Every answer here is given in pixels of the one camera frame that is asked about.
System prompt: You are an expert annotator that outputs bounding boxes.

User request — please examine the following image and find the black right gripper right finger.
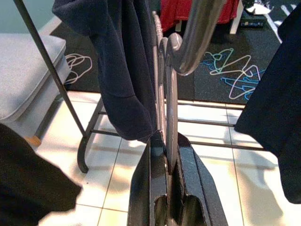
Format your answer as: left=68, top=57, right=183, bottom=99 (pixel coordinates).
left=169, top=131, right=229, bottom=226

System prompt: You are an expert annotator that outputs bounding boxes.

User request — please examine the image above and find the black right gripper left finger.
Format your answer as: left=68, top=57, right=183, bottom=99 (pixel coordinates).
left=127, top=130, right=170, bottom=226

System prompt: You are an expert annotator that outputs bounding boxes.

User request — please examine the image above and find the dark grey plastic hanger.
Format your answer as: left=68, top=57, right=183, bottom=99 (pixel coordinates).
left=151, top=0, right=228, bottom=175

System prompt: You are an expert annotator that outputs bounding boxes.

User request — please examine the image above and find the navy shirt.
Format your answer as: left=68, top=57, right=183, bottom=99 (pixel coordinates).
left=51, top=0, right=158, bottom=143

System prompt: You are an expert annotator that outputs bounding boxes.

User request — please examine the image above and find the black shirt with gold print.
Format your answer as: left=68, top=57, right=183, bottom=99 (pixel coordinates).
left=234, top=2, right=301, bottom=204

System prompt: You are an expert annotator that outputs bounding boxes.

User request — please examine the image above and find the black cloth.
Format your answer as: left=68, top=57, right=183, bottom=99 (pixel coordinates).
left=0, top=123, right=83, bottom=226

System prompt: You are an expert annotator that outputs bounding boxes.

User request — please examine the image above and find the black metal clothes rack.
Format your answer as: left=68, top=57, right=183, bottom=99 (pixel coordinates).
left=13, top=0, right=265, bottom=174

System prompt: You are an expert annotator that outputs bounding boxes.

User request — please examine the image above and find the grey ottoman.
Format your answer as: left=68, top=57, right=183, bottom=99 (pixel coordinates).
left=0, top=32, right=71, bottom=146

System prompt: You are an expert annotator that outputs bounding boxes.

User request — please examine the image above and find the red cloth with yellow print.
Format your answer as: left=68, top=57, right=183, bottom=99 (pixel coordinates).
left=159, top=0, right=238, bottom=33

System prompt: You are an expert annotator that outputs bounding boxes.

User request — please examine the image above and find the white table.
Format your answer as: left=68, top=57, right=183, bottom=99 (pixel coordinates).
left=175, top=0, right=244, bottom=35

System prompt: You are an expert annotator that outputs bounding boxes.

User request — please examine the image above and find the black box with white sheet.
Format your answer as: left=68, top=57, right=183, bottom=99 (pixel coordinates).
left=239, top=2, right=276, bottom=30

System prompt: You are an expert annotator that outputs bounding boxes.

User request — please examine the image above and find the lilac wire hanger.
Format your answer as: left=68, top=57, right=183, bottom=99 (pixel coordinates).
left=229, top=55, right=261, bottom=99

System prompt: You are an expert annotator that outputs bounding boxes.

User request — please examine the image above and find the white wire hanger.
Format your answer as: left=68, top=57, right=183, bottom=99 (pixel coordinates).
left=63, top=53, right=93, bottom=85

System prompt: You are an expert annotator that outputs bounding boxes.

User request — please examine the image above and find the light green wire hanger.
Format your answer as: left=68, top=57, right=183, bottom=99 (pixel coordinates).
left=206, top=48, right=236, bottom=76

